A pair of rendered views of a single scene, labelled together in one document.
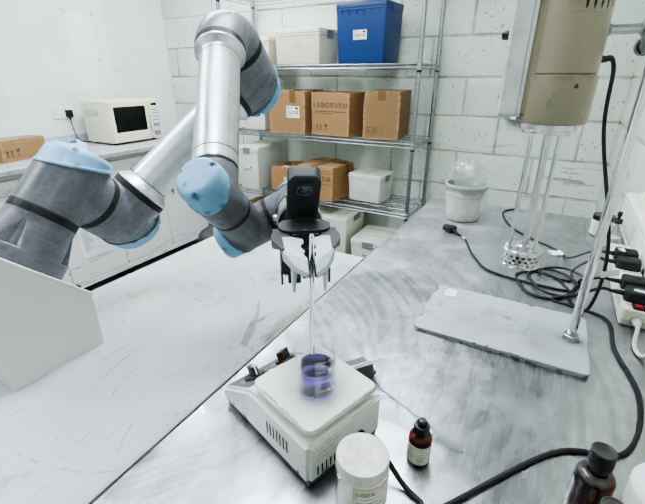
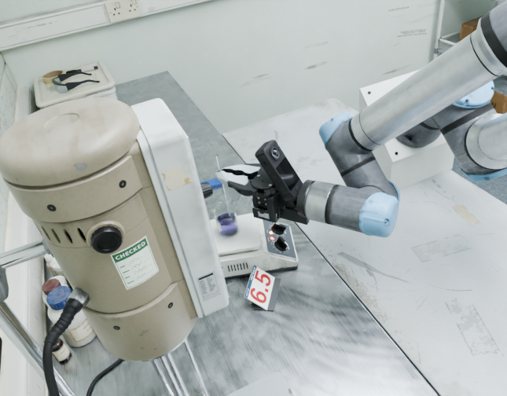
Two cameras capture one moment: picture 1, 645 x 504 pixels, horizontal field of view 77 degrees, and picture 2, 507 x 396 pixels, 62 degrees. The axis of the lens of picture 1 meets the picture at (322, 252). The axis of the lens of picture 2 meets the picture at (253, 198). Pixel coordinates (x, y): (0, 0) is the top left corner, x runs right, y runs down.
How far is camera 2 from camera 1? 112 cm
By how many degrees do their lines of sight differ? 105
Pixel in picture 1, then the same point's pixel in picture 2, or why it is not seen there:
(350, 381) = (220, 245)
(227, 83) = (419, 77)
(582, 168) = not seen: outside the picture
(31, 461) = (302, 175)
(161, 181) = (482, 141)
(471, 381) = (199, 360)
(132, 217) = (457, 149)
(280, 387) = (241, 220)
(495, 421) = not seen: hidden behind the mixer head
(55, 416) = (327, 179)
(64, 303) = (380, 152)
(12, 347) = not seen: hidden behind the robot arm
